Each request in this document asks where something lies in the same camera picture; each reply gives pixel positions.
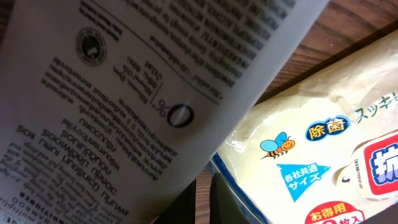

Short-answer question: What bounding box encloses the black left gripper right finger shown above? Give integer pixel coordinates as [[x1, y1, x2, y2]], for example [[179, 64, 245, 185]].
[[210, 172, 250, 224]]

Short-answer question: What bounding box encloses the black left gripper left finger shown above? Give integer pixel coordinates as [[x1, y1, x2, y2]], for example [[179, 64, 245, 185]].
[[153, 180, 196, 224]]

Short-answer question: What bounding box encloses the white bamboo print tube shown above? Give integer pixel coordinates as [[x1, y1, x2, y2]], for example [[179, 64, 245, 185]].
[[1, 0, 326, 223]]

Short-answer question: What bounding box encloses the yellow snack bag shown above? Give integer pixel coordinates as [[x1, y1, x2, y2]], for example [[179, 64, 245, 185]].
[[211, 32, 397, 223]]

